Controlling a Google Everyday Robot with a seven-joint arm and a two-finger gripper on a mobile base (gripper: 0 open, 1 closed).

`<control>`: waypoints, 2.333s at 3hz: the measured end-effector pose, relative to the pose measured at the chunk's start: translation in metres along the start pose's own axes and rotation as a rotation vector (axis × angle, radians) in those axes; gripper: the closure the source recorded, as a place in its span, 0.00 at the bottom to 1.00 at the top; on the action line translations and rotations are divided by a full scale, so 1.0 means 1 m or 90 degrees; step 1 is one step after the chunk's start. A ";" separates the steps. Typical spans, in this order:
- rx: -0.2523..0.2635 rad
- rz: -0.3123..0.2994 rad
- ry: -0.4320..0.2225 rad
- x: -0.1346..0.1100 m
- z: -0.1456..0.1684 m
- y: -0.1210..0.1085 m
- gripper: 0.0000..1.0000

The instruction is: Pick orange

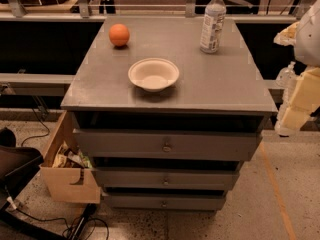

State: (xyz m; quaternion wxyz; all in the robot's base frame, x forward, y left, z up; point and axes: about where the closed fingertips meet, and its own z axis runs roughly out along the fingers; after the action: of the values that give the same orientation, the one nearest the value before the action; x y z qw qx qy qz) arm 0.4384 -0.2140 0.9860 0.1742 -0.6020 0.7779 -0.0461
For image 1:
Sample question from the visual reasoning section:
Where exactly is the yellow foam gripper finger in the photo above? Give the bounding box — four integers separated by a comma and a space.
273, 21, 299, 46
281, 67, 320, 130

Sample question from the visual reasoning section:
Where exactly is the orange fruit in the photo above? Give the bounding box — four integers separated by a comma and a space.
109, 24, 130, 47

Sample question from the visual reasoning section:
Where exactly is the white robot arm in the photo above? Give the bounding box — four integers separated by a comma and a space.
274, 0, 320, 136

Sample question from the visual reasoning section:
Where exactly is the small clear bottle background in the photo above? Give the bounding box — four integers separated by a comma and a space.
276, 61, 296, 102

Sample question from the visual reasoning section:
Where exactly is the clear plastic water bottle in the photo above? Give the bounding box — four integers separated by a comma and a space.
200, 0, 226, 54

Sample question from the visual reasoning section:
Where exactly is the white paper bowl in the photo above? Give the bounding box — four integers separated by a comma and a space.
128, 58, 180, 92

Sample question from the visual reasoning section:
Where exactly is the grey metal drawer cabinet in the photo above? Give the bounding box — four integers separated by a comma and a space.
61, 16, 277, 211

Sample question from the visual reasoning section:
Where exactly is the wooden crate with items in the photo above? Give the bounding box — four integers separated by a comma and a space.
40, 111, 100, 204

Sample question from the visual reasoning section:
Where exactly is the black chair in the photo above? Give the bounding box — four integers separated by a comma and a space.
0, 127, 43, 211

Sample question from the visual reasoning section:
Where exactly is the black floor cable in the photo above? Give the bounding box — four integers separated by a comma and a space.
4, 183, 110, 240

